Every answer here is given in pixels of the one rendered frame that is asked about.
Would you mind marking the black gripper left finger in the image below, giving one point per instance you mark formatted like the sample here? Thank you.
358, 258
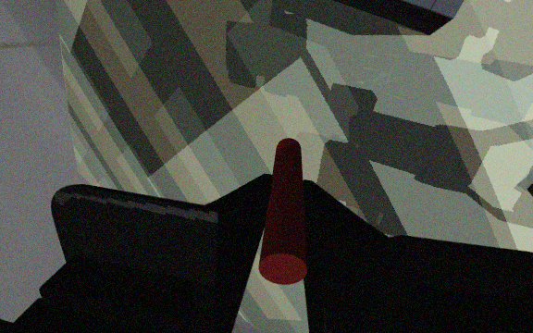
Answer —
212, 245

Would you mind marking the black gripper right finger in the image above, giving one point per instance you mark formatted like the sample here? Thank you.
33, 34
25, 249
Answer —
357, 276

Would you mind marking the dark red peg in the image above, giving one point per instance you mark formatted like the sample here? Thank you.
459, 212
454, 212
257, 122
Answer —
283, 252

